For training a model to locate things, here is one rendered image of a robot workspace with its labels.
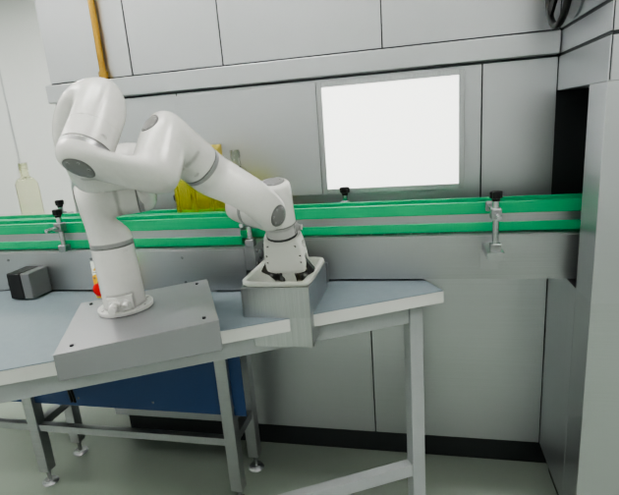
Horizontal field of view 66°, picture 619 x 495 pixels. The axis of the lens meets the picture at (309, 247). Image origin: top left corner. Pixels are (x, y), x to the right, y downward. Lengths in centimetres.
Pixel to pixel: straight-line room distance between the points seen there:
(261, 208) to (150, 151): 25
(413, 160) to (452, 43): 34
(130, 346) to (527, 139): 119
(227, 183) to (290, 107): 65
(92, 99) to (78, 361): 50
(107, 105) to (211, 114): 77
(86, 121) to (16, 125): 523
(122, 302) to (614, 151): 112
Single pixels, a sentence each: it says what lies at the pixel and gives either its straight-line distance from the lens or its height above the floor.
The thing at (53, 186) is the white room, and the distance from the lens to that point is 591.
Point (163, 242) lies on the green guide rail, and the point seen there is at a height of 90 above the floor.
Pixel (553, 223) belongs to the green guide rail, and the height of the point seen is 90.
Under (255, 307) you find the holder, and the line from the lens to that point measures 119.
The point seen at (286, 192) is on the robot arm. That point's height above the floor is 106.
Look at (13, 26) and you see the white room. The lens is 606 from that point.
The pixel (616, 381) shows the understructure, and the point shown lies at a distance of 140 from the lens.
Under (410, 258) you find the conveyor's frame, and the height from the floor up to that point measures 82.
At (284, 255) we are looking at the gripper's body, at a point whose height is 90.
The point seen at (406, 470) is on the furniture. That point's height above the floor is 19.
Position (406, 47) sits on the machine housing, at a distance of 152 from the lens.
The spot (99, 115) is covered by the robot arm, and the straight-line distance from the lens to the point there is 88.
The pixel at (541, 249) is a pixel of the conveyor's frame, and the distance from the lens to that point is 140.
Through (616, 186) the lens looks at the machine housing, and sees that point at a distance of 124.
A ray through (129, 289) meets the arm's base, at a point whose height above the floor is 87.
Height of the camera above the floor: 120
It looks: 14 degrees down
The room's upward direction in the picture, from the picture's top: 4 degrees counter-clockwise
